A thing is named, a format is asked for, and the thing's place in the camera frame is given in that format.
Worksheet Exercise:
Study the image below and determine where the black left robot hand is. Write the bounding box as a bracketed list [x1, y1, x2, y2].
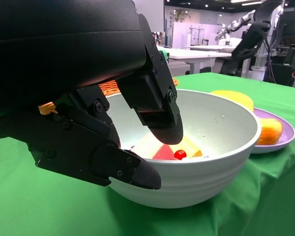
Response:
[0, 0, 184, 190]

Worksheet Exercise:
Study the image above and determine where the salmon pink cake slice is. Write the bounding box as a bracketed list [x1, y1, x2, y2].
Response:
[152, 144, 175, 161]

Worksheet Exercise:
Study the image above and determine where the yellow cake slice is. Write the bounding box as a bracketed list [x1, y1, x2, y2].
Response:
[137, 134, 204, 159]

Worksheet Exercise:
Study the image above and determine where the pale green bowl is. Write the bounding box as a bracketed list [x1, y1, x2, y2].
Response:
[105, 88, 262, 209]

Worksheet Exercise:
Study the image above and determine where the orange ring-shaped bread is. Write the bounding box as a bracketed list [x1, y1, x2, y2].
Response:
[209, 90, 255, 113]

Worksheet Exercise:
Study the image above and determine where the orange bread roll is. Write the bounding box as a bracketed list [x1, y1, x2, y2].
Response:
[257, 118, 284, 146]

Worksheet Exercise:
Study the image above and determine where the orange wicker basket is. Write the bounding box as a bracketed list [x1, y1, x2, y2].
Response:
[38, 78, 180, 116]

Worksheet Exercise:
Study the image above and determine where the lavender round plate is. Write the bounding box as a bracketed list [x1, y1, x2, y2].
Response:
[250, 107, 295, 154]

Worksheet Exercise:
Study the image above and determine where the white desk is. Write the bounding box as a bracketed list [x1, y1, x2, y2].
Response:
[157, 46, 233, 74]

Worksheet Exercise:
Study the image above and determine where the green tablecloth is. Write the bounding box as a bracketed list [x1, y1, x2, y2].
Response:
[0, 72, 295, 236]

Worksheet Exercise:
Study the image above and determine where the black and white background robot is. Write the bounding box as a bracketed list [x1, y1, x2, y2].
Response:
[215, 0, 286, 76]

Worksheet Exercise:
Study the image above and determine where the white bucket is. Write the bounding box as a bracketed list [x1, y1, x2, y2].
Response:
[250, 65, 267, 81]

